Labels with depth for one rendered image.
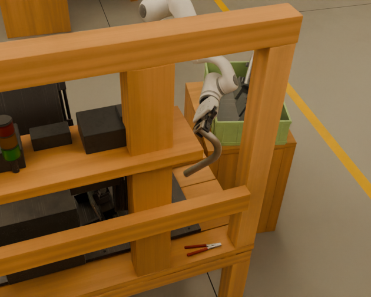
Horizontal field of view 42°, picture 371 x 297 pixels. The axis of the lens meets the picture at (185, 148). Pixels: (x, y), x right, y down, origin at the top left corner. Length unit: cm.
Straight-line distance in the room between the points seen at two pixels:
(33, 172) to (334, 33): 470
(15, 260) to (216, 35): 94
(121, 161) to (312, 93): 337
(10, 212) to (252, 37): 103
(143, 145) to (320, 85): 348
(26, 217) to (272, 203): 177
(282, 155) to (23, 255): 168
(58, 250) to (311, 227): 215
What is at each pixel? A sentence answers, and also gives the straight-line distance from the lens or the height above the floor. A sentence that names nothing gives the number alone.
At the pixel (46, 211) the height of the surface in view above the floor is 124.
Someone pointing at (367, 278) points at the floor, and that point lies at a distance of 332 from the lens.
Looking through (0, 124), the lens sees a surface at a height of 174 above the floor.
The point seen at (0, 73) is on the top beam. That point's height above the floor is 190.
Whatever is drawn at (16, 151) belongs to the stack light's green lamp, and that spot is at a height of 163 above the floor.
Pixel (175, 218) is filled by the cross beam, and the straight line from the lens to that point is 172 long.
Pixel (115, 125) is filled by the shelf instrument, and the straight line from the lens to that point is 152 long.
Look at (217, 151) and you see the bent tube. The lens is 186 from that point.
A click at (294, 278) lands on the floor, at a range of 318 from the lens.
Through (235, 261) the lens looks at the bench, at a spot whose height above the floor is 78.
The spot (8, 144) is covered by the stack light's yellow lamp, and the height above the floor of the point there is 167.
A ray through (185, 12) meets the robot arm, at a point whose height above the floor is 169.
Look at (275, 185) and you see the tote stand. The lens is 302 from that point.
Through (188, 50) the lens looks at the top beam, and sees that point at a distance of 135.
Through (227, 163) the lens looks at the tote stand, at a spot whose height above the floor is 68.
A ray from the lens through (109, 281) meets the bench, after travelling 202.
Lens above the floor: 256
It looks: 42 degrees down
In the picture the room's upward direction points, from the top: 3 degrees clockwise
